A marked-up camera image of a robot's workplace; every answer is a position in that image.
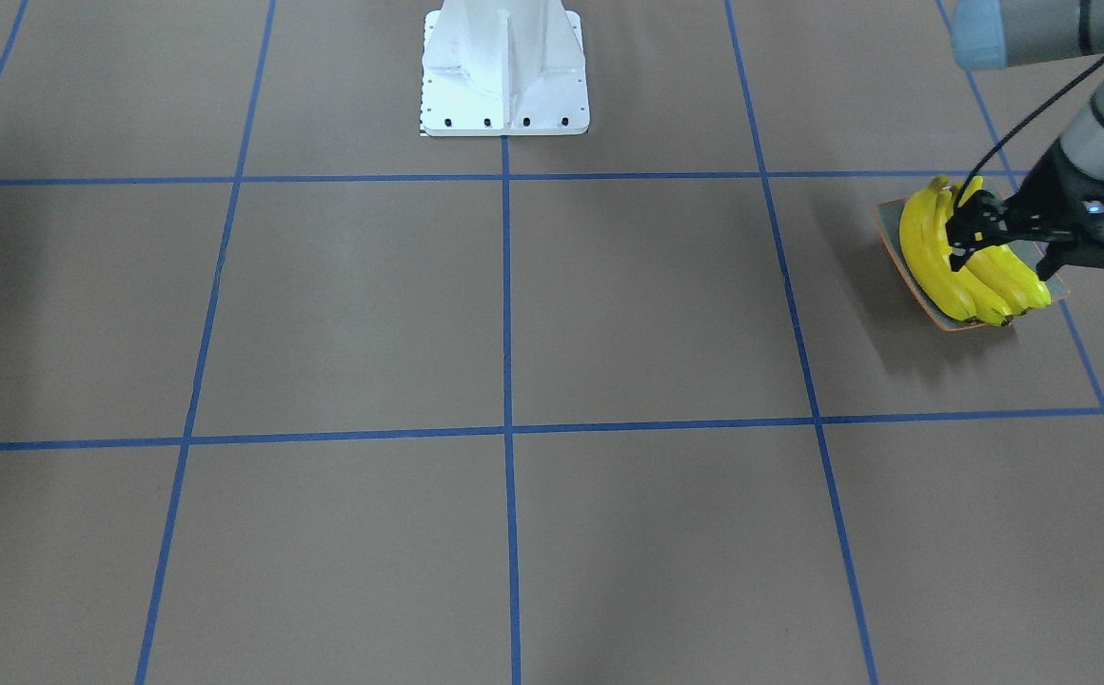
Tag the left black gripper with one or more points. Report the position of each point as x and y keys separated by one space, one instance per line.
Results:
x=1052 y=186

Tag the bright yellow banana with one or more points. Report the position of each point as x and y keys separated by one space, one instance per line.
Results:
x=1038 y=292

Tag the yellow banana dark tip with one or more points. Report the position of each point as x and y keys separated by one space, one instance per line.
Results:
x=987 y=270

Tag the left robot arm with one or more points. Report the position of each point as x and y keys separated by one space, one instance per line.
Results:
x=998 y=35

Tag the grey square plate orange rim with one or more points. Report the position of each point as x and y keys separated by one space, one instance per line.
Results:
x=887 y=219

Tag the brown table mat blue grid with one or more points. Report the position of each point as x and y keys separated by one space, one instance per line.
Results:
x=292 y=394

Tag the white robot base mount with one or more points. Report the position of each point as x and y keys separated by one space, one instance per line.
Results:
x=504 y=68

